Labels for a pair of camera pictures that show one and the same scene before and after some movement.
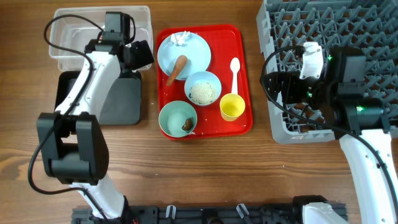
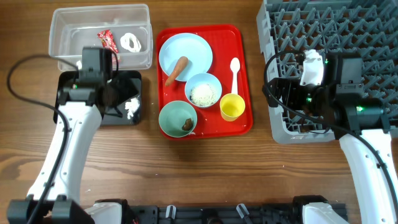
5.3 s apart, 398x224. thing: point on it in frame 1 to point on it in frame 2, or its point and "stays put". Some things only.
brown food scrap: [188, 124] stays put
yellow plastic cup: [232, 105] stays put
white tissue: [181, 40] to [132, 106]
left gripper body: [140, 55] to [123, 89]
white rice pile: [203, 93] stays put
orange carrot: [180, 65] stays put
